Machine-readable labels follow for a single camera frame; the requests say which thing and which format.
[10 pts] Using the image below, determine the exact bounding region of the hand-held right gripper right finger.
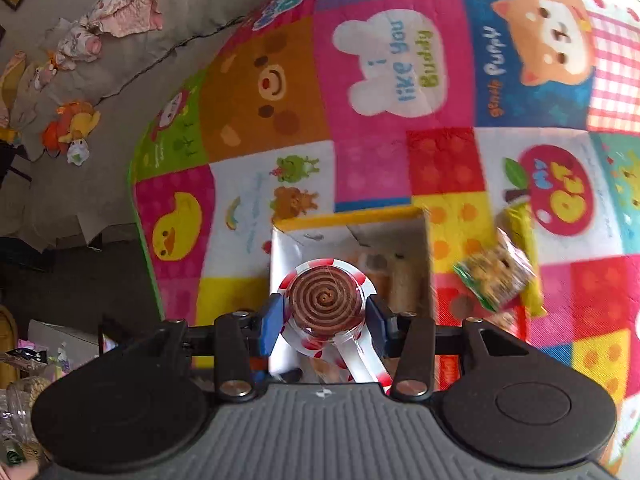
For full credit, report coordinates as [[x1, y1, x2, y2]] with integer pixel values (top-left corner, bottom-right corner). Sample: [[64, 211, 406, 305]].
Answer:
[[365, 294, 533, 400]]

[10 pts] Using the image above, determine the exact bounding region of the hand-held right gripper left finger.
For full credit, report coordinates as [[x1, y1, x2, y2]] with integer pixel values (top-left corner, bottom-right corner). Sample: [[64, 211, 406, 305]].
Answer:
[[100, 292, 286, 403]]

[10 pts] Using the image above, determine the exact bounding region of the brown spiral treat packet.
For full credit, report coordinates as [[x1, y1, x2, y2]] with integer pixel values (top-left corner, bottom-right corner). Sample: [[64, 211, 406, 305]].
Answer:
[[272, 258, 393, 391]]

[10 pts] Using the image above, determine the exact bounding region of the yellow cardboard box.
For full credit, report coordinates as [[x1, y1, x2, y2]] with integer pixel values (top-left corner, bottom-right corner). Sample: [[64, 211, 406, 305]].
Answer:
[[269, 205, 435, 386]]

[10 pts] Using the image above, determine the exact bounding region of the cartoon print snack packet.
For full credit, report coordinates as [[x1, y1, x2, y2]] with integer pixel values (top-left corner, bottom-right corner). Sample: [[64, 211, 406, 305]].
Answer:
[[452, 229, 535, 312]]

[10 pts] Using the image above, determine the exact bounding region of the long yellow snack packet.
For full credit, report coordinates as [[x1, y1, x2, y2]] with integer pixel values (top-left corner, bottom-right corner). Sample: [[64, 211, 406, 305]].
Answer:
[[502, 199, 548, 317]]

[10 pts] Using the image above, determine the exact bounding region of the colourful cartoon play mat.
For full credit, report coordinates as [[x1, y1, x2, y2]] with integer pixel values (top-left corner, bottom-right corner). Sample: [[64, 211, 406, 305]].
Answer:
[[127, 0, 640, 480]]

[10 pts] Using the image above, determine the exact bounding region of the white box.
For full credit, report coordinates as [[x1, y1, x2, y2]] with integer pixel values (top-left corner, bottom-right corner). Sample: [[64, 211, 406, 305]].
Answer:
[[29, 320, 103, 361]]

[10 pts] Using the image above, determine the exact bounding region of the clear plastic bag of goods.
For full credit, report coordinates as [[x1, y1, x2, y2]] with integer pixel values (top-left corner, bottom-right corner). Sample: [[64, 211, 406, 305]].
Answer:
[[0, 350, 66, 466]]

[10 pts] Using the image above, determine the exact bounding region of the small white green toy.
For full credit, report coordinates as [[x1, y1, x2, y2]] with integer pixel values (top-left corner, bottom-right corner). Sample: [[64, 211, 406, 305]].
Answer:
[[66, 140, 91, 166]]

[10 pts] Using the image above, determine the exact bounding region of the orange plush toy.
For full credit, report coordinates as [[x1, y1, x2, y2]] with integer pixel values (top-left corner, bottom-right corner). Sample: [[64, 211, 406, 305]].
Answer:
[[42, 101, 101, 153]]

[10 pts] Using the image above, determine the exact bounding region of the grey sofa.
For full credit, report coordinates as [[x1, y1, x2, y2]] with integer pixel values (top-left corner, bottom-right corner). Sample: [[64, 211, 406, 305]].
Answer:
[[0, 0, 331, 261]]

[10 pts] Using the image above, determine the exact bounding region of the white floral baby garment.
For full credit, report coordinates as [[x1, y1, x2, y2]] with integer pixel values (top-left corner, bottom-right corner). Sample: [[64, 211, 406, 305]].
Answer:
[[55, 20, 103, 63]]

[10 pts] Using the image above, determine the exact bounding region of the pink baby clothes pile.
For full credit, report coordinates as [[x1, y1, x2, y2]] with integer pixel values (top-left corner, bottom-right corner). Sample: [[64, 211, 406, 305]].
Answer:
[[87, 0, 183, 38]]

